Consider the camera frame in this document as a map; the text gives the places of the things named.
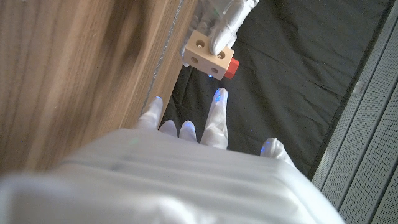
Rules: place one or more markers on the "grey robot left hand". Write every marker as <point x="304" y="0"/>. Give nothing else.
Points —
<point x="225" y="18"/>

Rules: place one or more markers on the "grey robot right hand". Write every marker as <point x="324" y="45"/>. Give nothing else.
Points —
<point x="171" y="183"/>

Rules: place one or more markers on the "wooden block with holes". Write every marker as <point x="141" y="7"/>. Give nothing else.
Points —
<point x="206" y="56"/>

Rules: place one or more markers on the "red screw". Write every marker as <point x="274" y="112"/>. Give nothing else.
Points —
<point x="231" y="68"/>

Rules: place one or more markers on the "grey tape outline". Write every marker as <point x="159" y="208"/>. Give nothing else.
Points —
<point x="163" y="53"/>

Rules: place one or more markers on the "black backdrop curtain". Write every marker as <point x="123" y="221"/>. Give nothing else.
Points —
<point x="280" y="77"/>

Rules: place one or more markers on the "white perforated metal panel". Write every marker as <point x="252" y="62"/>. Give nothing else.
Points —
<point x="367" y="133"/>

